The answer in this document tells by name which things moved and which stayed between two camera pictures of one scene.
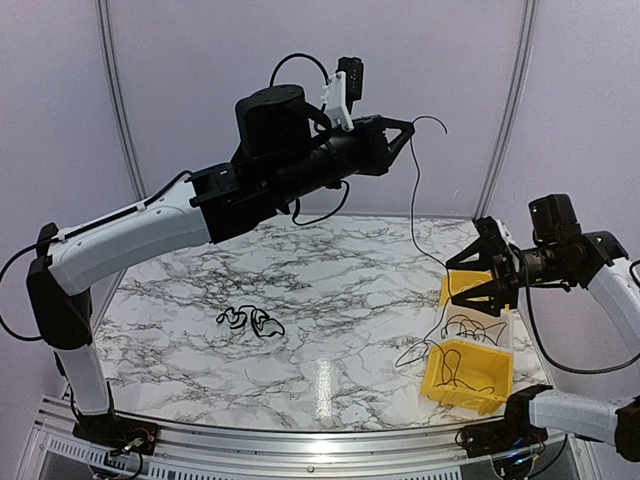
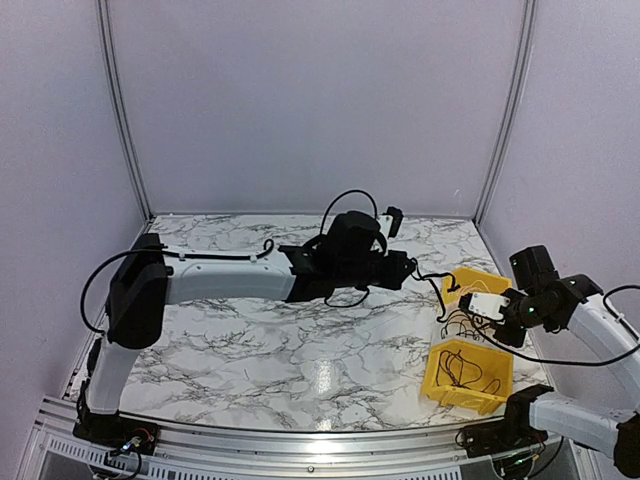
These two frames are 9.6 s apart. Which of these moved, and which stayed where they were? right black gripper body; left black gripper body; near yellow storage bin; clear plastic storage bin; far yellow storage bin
Moved: right black gripper body; left black gripper body
Stayed: clear plastic storage bin; far yellow storage bin; near yellow storage bin
